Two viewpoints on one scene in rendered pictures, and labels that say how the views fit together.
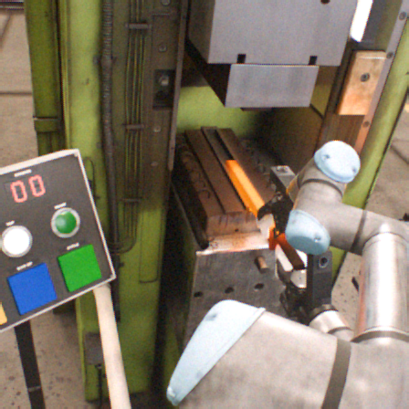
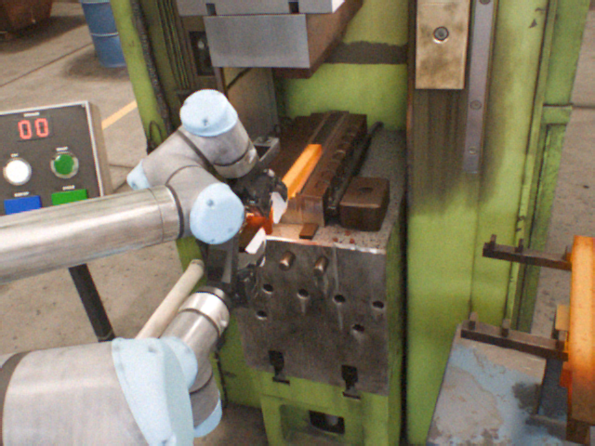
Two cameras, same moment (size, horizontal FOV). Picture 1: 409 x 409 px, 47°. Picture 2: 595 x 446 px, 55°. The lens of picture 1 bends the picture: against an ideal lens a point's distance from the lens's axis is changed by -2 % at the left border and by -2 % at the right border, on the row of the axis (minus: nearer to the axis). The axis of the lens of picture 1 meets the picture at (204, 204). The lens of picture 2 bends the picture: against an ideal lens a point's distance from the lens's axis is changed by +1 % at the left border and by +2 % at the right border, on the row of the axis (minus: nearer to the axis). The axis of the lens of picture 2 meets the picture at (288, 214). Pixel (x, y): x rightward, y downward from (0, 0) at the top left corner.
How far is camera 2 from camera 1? 88 cm
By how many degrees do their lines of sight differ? 36
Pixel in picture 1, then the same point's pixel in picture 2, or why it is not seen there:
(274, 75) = (253, 28)
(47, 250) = (44, 186)
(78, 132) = (138, 95)
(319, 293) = (216, 274)
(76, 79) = (124, 41)
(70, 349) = not seen: hidden behind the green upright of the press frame
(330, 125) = (414, 104)
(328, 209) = (158, 159)
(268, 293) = (320, 307)
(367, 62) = (437, 11)
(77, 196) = (79, 143)
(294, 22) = not seen: outside the picture
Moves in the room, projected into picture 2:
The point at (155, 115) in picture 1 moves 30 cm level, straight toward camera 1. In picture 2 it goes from (203, 81) to (103, 137)
